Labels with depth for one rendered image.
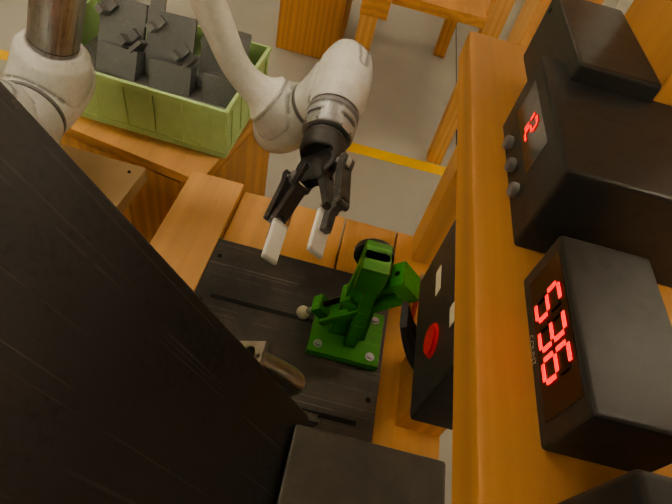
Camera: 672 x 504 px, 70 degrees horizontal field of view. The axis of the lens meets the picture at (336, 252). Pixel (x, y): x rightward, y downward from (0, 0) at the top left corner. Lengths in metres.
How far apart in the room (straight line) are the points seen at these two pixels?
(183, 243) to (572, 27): 0.90
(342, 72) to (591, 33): 0.46
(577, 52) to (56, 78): 1.04
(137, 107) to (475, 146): 1.24
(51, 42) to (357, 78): 0.65
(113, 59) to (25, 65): 0.55
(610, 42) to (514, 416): 0.34
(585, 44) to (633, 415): 0.31
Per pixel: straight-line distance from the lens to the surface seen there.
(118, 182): 1.32
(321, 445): 0.58
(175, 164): 1.51
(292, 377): 0.69
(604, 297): 0.31
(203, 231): 1.18
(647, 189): 0.37
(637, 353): 0.30
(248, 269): 1.11
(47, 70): 1.24
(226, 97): 1.64
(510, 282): 0.36
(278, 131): 0.96
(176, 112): 1.51
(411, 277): 0.87
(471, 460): 0.29
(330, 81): 0.86
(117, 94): 1.58
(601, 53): 0.48
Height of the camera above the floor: 1.78
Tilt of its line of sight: 49 degrees down
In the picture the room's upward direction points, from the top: 17 degrees clockwise
